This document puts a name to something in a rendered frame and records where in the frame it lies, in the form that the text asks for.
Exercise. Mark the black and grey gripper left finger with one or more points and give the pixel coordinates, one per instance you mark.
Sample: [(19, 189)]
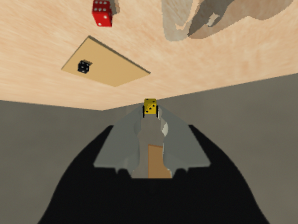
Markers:
[(117, 147)]

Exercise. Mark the red die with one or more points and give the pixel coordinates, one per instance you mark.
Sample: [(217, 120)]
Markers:
[(102, 13)]

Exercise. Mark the yellow die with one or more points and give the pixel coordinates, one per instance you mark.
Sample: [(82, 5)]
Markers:
[(150, 106)]

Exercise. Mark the black die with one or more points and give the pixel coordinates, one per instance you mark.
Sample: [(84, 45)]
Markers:
[(83, 67)]

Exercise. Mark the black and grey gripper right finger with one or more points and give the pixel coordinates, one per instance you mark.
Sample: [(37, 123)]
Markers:
[(184, 146)]

